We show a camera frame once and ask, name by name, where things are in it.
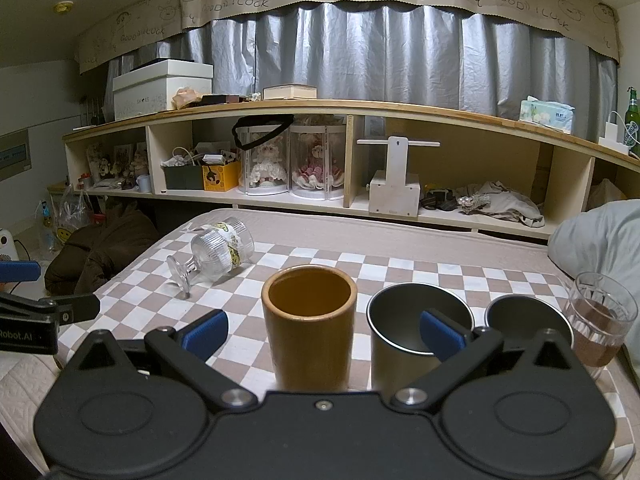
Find clear stemmed glass cup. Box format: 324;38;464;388
166;217;255;297

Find large steel cup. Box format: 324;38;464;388
366;283;474;400

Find small steel cup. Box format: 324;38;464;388
484;295;574;350

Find brown bamboo cup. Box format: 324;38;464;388
262;264;357;392

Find small white cup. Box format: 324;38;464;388
137;174;151;193

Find clear plastic bag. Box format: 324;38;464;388
54;190;91;245

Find checkered table cloth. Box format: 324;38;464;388
55;237;637;478

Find clear glass with brown drink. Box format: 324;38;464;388
562;272;639;379

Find crumpled grey clothes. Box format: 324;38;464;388
454;181;546;229

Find yellow box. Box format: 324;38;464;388
202;160;241;192

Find dark green box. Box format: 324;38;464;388
163;165;204;190

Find white wooden stand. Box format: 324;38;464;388
357;136;440;219

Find doll in clear case left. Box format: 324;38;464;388
238;126;290;196

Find doll in clear case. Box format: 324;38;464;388
238;126;290;196
288;125;346;200

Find light grey pillow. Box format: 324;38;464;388
546;199;640;311

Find wooden shelf unit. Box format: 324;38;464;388
63;100;639;240

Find doll in clear case right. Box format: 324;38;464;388
288;125;346;200

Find white storage box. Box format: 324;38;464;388
112;60;213;120

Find tissue pack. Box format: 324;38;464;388
520;96;574;134

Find beige flat box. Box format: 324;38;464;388
262;84;318;101

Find white charger block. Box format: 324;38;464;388
598;122;629;155

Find ceiling smoke detector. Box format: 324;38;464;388
53;0;75;15

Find green glass bottle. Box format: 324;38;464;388
624;87;640;158

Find silver grey curtain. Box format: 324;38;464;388
93;2;618;141

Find black headband strap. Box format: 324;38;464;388
231;112;295;152

